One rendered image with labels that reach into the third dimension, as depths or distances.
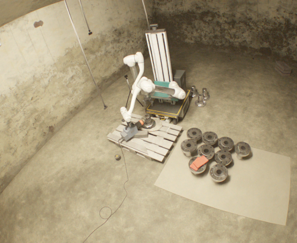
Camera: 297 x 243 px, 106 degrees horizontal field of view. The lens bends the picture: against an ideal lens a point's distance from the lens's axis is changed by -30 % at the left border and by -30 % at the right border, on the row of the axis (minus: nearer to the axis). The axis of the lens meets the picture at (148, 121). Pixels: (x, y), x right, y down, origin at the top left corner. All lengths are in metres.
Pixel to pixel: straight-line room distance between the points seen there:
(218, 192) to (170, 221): 0.79
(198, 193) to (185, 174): 0.37
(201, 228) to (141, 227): 0.79
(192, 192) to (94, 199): 1.51
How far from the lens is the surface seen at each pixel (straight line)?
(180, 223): 2.28
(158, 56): 2.83
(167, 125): 3.01
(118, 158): 2.86
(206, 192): 2.41
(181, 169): 2.57
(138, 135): 2.85
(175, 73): 3.19
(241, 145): 2.64
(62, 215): 2.96
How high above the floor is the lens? 2.24
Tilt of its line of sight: 41 degrees down
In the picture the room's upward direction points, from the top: 15 degrees counter-clockwise
